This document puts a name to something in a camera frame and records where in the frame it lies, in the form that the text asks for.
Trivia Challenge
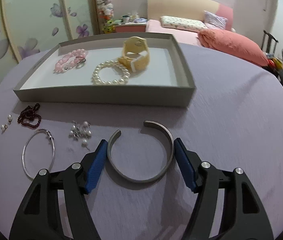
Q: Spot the pearl stud earring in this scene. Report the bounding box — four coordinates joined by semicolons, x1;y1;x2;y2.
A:
1;124;8;133
7;115;13;124

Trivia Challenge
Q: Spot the purple table cloth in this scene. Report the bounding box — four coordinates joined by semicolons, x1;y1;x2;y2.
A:
0;44;283;239

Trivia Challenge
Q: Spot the dark red bead necklace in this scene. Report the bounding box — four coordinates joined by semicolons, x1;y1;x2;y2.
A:
17;102;42;130

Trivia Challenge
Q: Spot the plush toy tower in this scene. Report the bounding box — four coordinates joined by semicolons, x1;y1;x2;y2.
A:
96;0;114;34

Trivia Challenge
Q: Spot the floral white pillow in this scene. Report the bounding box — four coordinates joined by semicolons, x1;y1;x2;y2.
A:
160;16;207;33

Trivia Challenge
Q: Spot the pearl earring cluster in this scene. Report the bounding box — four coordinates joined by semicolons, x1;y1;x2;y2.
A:
68;121;92;150

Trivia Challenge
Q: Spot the dark metal cuff bracelet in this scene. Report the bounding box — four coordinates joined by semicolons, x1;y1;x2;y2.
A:
106;120;175;184

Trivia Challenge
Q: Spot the pink beige nightstand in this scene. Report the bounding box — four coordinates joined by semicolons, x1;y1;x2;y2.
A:
115;22;147;33

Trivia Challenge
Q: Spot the beige pink headboard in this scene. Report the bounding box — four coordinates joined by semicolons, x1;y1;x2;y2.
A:
147;0;233;30

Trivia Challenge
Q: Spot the white mug on nightstand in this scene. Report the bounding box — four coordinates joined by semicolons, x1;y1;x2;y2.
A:
122;15;130;24

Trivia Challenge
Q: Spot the thin silver bangle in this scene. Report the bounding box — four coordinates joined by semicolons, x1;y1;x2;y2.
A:
22;128;56;181

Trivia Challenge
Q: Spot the dark wooden chair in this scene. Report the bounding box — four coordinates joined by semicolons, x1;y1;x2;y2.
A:
261;30;279;54

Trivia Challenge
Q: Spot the grey shallow tray box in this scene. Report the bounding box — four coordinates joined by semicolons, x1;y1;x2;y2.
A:
14;33;196;107

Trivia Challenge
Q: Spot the pink bead bracelet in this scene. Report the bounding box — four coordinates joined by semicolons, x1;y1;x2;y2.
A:
53;48;89;74

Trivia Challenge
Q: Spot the cream yellow wristwatch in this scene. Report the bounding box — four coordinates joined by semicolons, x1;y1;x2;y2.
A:
118;36;150;73

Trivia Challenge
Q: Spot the folded coral duvet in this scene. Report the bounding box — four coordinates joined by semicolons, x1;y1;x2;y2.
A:
198;29;268;67

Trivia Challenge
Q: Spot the bed with pink sheet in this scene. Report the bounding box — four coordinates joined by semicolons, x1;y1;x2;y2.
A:
146;20;202;47

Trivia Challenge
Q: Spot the floral sliding wardrobe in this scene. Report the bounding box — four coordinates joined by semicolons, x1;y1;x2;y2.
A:
0;0;97;83

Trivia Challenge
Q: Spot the small lilac pillow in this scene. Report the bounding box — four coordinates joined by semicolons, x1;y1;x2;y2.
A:
204;11;228;30

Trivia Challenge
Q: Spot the white pearl bracelet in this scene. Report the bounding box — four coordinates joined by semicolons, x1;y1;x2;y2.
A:
91;60;131;86

